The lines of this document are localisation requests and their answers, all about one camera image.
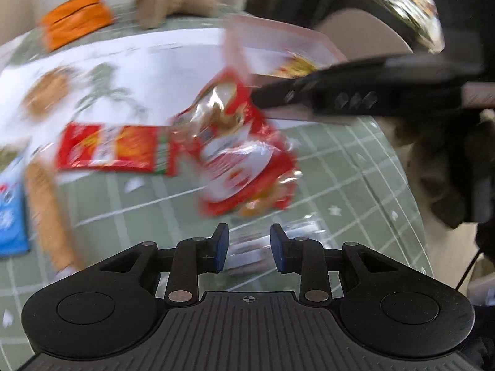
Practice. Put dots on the green checked tablecloth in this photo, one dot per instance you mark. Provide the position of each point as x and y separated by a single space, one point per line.
348 185

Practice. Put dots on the long cookie packet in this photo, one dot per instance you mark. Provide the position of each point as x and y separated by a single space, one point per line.
48 216

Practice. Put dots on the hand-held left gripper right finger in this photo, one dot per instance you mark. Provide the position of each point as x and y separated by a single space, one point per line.
278 251

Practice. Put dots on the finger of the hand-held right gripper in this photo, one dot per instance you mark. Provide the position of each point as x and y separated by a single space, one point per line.
386 102
406 70

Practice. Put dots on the red clear-window snack bag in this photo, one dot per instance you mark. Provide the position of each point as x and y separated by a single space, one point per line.
236 150

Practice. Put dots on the pink box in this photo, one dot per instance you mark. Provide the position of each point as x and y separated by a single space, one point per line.
270 36

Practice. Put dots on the background goods shelf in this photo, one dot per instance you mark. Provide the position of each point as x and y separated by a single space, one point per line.
406 0

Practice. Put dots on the round cookie packet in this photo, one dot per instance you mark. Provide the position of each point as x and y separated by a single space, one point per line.
46 92

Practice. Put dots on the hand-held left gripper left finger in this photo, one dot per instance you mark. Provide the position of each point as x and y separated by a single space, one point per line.
219 251

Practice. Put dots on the blue seaweed snack packet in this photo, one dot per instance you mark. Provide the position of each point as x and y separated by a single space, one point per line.
9 216

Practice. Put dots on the white paper with frog drawing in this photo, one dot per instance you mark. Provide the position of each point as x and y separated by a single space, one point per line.
154 77

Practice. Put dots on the orange packet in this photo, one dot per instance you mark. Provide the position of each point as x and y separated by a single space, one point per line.
75 21

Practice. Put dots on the beige chair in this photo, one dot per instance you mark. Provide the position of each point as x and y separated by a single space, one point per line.
359 31

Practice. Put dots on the clear snack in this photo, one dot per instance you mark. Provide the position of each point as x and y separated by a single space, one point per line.
251 251

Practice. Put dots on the flat red snack packet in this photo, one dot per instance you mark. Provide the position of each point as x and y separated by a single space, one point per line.
112 148

